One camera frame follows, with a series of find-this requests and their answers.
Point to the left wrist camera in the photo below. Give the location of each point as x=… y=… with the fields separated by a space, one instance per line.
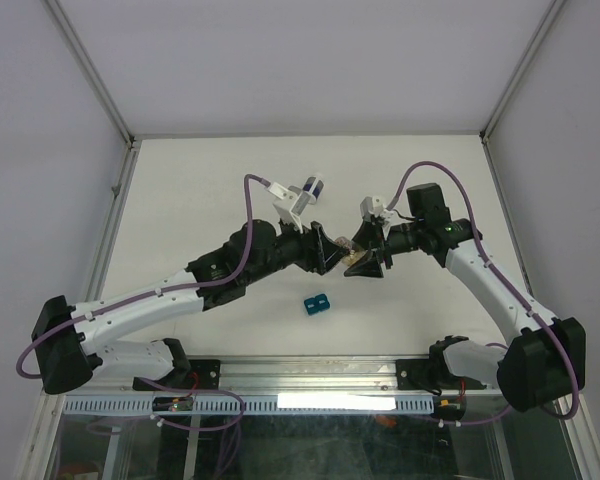
x=290 y=203

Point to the aluminium mounting rail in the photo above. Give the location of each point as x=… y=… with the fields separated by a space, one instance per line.
x=300 y=375

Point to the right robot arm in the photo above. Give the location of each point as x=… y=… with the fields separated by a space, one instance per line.
x=542 y=358

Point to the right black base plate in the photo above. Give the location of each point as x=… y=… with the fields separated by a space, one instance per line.
x=431 y=375

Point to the teal pill organizer box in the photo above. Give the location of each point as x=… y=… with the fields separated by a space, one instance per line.
x=316 y=304

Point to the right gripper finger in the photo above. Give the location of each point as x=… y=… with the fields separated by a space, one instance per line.
x=368 y=266
x=367 y=236

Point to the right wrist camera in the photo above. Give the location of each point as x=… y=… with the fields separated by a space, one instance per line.
x=374 y=207

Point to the white blue pill bottle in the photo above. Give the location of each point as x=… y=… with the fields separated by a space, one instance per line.
x=314 y=186

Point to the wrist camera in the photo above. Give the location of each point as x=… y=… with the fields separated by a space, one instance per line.
x=374 y=207
x=290 y=203

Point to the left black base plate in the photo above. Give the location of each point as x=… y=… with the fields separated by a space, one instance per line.
x=200 y=373

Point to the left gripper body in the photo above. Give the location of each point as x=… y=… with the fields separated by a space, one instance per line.
x=294 y=248

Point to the clear pill bottle yellow capsules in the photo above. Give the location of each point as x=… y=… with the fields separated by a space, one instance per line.
x=353 y=257

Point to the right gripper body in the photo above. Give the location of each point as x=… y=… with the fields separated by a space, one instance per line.
x=399 y=239

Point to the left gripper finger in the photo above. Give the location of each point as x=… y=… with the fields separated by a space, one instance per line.
x=331 y=260
x=328 y=245

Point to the perforated cable tray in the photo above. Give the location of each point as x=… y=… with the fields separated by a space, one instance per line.
x=280 y=404

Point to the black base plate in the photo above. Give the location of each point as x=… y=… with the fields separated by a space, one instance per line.
x=431 y=375
x=200 y=373

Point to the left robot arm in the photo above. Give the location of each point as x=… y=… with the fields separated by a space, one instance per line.
x=75 y=343

